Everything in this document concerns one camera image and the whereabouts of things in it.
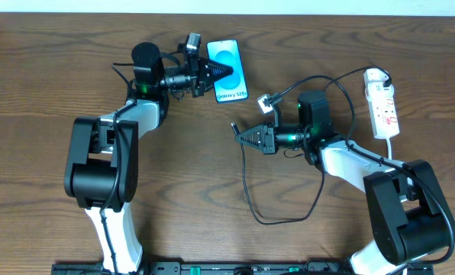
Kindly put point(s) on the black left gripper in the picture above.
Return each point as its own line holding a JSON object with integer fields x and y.
{"x": 196, "y": 76}

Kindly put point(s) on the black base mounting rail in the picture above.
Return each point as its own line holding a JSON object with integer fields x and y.
{"x": 176, "y": 268}

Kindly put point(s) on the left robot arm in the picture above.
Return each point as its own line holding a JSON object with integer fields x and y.
{"x": 102, "y": 166}

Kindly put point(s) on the white power strip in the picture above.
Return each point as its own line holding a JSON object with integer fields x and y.
{"x": 383, "y": 116}

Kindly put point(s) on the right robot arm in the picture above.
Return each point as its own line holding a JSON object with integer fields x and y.
{"x": 412, "y": 225}

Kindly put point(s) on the blue Galaxy S25+ smartphone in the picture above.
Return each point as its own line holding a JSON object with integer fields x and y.
{"x": 230, "y": 84}

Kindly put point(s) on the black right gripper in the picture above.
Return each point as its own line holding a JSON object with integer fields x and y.
{"x": 269, "y": 138}

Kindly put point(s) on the white USB charger adapter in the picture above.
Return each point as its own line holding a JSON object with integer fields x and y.
{"x": 376, "y": 75}

